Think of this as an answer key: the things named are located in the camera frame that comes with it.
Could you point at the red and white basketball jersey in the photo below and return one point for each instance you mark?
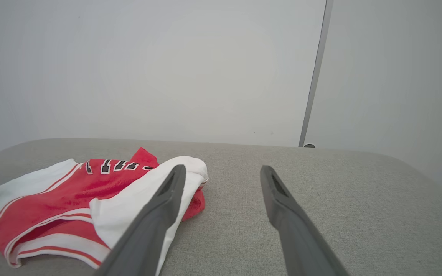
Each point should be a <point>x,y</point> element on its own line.
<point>60,199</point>

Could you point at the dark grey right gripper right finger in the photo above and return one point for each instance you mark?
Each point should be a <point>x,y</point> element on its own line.
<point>290,226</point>

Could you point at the small dark wall foot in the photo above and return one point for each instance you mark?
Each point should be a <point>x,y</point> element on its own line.
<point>309,145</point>

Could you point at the grey vertical wall strip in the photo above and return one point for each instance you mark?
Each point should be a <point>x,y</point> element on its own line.
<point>316,73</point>

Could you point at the grey fabric sofa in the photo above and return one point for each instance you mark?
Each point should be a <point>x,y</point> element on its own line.
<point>359,214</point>

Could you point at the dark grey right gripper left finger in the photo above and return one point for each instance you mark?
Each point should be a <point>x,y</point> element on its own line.
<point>155,222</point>

